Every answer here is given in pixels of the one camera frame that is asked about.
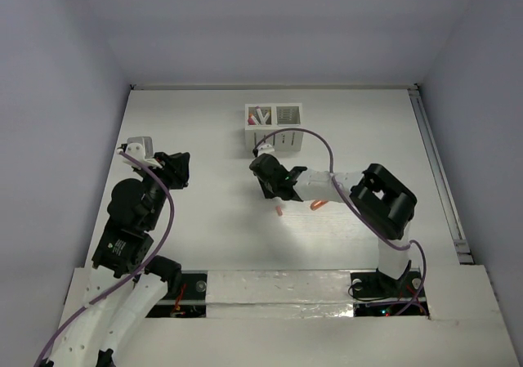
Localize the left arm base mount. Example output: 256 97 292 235
157 271 208 318

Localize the white marker purple cap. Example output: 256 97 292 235
256 106 266 125

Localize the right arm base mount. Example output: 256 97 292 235
347 271 429 317

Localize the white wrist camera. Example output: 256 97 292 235
116 136 161 169
253 142 275 158

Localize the aluminium rail right side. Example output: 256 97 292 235
408 87 476 266

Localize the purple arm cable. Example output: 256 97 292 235
34 152 176 366
253 128 428 317

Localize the white marker orange cap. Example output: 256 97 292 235
249 114 261 125

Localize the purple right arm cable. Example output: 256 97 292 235
253 128 428 317

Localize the white two-compartment slotted organizer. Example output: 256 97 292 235
244 103 303 152

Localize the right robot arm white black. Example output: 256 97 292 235
249 154 418 295

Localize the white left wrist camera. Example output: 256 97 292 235
116 136 161 169

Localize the white marker yellow cap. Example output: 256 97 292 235
262 112 271 125

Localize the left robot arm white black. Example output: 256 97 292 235
35 144 190 366

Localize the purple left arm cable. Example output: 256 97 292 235
34 152 176 366

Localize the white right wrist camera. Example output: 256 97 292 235
253 142 275 158

